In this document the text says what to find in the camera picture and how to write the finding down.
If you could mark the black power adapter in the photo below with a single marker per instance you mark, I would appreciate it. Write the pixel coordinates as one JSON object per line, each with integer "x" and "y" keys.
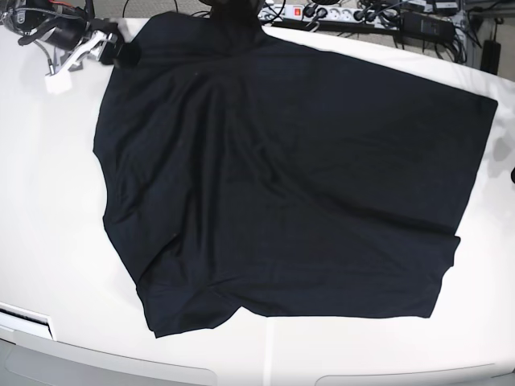
{"x": 435, "y": 30}

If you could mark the black floor box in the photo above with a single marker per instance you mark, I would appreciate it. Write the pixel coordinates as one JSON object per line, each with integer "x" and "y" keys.
{"x": 490, "y": 56}

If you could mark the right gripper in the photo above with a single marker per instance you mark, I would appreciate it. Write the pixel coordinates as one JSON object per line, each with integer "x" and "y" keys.
{"x": 98, "y": 40}

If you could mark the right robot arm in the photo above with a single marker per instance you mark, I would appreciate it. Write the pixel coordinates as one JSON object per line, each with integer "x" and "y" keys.
{"x": 32, "y": 21}

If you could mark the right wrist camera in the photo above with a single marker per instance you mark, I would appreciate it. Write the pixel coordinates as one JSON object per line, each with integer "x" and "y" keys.
{"x": 58, "y": 83}

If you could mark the white power strip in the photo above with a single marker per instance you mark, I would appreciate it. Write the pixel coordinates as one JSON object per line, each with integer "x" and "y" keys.
{"x": 316, "y": 17}

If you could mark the black t-shirt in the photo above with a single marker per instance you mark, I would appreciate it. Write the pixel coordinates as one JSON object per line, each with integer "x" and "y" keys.
{"x": 246, "y": 171}

